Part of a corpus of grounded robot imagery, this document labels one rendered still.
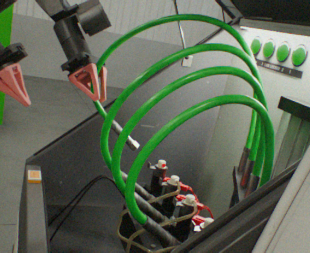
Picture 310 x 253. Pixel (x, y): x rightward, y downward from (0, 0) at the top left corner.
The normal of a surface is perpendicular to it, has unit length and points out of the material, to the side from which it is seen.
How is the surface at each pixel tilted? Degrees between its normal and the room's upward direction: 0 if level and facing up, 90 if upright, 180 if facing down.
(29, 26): 90
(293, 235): 76
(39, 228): 0
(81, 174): 90
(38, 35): 90
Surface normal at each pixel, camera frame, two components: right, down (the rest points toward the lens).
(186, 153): 0.30, 0.31
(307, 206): -0.86, -0.33
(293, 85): -0.93, -0.11
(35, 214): 0.20, -0.95
